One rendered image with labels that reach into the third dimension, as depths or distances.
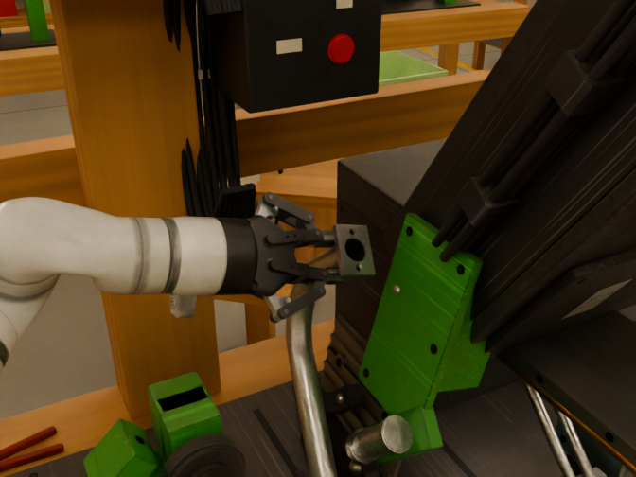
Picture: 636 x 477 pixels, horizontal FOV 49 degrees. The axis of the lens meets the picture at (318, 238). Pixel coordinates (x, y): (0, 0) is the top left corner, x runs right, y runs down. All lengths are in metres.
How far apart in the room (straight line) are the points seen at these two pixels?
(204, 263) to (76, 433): 0.51
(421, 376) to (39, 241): 0.39
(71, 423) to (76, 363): 1.59
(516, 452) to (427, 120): 0.53
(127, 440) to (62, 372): 2.01
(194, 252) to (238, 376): 0.53
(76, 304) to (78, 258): 2.43
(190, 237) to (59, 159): 0.36
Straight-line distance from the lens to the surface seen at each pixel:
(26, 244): 0.58
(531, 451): 1.02
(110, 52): 0.84
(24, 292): 0.62
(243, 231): 0.66
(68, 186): 0.98
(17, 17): 7.50
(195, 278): 0.64
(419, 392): 0.74
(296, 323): 0.82
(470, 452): 1.00
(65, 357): 2.74
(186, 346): 1.04
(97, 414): 1.11
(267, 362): 1.16
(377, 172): 0.92
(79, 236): 0.60
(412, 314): 0.74
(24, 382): 2.68
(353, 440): 0.79
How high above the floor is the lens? 1.60
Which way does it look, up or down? 29 degrees down
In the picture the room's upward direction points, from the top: straight up
